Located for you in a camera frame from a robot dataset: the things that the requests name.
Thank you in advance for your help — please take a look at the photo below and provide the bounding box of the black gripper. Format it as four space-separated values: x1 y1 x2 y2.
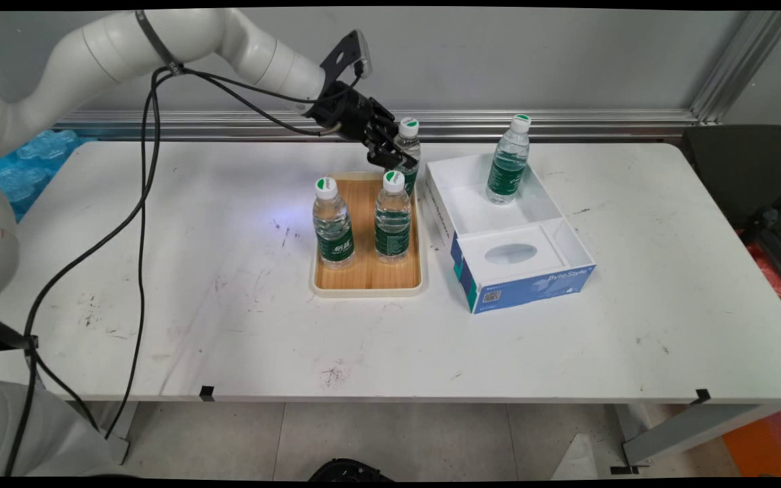
306 80 420 171

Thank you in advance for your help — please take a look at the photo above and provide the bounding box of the clear water bottle green label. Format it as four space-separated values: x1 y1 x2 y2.
485 114 532 205
313 178 356 270
394 117 423 197
374 169 413 265

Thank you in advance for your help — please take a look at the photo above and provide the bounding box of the cream tray with wooden base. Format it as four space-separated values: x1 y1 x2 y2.
309 171 426 299

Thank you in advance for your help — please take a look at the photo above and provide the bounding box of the white and blue cardboard box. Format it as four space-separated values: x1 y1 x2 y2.
423 152 597 314

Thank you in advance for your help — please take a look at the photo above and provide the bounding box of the black round object on floor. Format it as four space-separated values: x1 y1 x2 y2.
309 458 395 482

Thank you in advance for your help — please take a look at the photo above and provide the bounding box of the black chair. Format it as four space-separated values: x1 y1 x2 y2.
682 124 781 235

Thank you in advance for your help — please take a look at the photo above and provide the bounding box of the blue plastic bottle pack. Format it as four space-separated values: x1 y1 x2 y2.
0 129 83 221

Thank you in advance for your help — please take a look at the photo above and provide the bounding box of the white table leg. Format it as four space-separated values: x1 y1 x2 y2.
89 401 139 465
611 403 781 468

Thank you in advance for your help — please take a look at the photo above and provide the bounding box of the red bag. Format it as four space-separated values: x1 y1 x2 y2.
736 230 781 312

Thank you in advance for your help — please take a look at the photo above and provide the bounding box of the orange box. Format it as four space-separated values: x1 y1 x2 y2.
723 405 781 476

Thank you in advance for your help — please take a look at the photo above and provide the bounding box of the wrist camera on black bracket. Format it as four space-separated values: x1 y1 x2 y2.
320 29 372 85

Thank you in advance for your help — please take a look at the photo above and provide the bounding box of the horizontal aluminium rail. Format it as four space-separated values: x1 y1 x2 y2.
52 108 703 142

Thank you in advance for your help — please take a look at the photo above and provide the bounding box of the black strap on arm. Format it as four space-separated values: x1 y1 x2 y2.
135 9 185 75

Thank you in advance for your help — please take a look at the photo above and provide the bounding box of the black cable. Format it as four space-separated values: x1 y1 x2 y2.
4 64 364 475
102 64 337 440

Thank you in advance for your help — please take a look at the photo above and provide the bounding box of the slanted aluminium post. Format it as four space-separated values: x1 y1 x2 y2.
689 10 781 126

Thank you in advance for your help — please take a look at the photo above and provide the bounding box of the black strap on robot base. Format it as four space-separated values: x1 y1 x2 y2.
0 312 40 354

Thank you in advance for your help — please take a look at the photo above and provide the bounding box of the grey robot pedestal cover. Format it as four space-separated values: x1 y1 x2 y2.
0 376 127 476

